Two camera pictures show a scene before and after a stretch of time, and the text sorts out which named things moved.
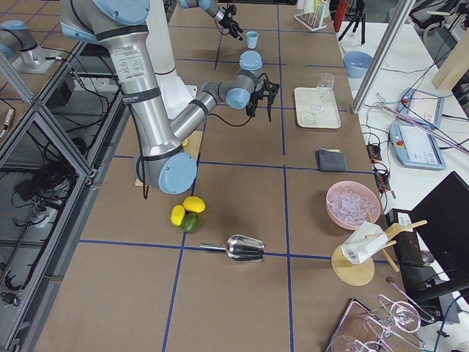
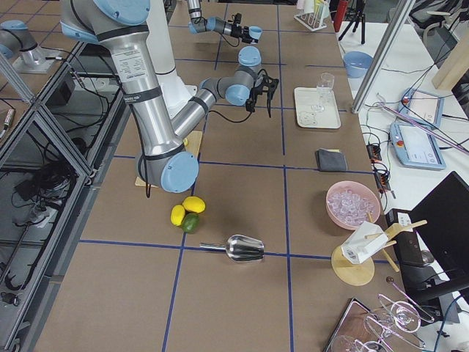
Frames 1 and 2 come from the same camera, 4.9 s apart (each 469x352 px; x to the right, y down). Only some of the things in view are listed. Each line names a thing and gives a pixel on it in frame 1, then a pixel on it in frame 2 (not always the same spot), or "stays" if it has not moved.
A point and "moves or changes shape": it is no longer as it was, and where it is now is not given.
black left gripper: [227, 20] -> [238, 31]
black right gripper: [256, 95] stays
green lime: [190, 223] stays
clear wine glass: [324, 89] stays
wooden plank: [455, 68] stays
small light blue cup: [251, 39] moves or changes shape
